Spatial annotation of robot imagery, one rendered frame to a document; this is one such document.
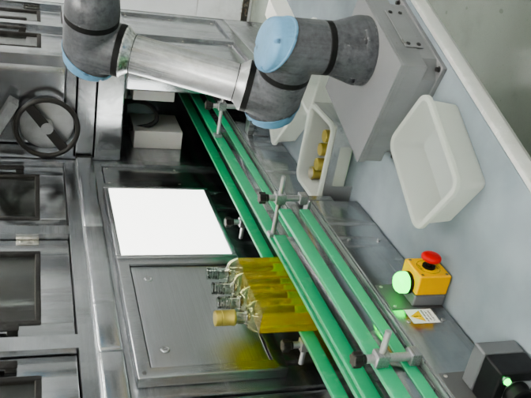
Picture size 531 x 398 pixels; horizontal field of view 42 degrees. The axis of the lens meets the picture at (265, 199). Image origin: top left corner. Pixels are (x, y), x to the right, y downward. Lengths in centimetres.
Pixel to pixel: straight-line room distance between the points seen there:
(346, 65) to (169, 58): 38
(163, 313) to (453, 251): 71
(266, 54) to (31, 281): 87
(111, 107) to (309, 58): 112
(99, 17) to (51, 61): 89
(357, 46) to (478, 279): 53
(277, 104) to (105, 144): 108
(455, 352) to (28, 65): 164
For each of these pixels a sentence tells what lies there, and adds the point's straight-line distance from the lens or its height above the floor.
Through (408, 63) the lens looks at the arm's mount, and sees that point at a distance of 143.
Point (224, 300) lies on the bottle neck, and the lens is 156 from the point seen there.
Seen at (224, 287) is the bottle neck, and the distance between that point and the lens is 161.
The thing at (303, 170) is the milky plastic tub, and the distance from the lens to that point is 193.
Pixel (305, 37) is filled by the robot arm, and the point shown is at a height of 101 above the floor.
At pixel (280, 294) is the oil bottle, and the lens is 158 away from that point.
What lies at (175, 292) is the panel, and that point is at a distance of 180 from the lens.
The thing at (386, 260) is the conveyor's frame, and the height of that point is 80.
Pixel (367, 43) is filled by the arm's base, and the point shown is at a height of 88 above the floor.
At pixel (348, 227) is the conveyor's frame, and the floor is 83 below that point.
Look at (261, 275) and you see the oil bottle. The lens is 163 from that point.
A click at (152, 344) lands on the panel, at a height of 127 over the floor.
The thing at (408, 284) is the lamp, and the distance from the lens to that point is 140.
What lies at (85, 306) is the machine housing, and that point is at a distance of 178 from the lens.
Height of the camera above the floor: 154
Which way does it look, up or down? 19 degrees down
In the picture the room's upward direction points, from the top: 89 degrees counter-clockwise
